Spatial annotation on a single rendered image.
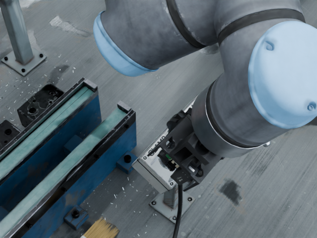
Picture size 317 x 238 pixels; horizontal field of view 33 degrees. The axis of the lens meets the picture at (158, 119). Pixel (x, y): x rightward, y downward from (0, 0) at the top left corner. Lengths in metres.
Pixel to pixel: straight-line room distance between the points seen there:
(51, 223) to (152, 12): 0.57
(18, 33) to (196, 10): 0.74
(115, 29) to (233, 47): 0.16
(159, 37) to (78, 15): 0.85
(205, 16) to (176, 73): 0.73
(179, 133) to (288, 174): 0.53
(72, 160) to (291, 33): 0.61
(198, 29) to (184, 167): 0.18
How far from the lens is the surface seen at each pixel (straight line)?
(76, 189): 1.05
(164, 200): 1.08
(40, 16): 1.44
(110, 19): 0.63
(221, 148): 0.59
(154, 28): 0.59
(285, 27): 0.51
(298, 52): 0.51
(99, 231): 1.07
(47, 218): 1.02
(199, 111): 0.59
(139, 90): 1.26
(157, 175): 0.83
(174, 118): 0.74
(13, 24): 1.23
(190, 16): 0.57
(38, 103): 1.18
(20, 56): 1.31
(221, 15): 0.55
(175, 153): 0.67
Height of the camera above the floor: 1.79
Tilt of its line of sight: 55 degrees down
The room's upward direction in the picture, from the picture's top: 2 degrees clockwise
